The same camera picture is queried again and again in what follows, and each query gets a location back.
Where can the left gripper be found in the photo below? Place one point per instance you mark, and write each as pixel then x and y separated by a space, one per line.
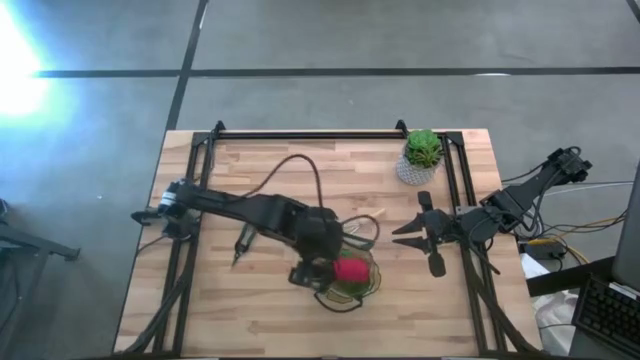
pixel 320 235

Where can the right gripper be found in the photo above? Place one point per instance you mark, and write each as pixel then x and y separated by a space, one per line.
pixel 440 227

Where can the red and black gardening gloves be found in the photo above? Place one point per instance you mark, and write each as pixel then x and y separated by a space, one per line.
pixel 350 270

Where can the green plastic spray bottle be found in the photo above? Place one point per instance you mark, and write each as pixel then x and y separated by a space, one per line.
pixel 357 290

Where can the beige canvas green-trimmed gardening bag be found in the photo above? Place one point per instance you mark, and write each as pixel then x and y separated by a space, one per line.
pixel 370 300

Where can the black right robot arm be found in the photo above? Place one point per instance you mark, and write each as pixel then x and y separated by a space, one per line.
pixel 525 192

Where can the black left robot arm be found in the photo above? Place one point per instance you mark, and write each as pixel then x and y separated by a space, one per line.
pixel 240 207

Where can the white plastic bag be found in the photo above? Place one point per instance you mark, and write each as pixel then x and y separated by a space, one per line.
pixel 555 320

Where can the succulent in white pot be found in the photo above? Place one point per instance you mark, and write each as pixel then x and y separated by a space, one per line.
pixel 422 150

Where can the white paper sheet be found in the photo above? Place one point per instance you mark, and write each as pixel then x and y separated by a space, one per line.
pixel 532 267

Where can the black power adapter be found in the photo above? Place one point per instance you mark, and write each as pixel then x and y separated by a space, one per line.
pixel 542 251

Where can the black side desk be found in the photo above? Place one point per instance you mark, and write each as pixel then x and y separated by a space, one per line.
pixel 565 277

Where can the black table clamp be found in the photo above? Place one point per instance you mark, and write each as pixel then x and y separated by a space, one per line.
pixel 142 217

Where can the black keyboard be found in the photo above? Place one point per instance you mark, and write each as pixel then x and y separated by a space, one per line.
pixel 607 315

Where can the black equipment stand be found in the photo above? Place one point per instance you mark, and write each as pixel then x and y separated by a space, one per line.
pixel 45 247

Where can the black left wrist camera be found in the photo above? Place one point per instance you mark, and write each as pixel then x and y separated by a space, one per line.
pixel 304 275

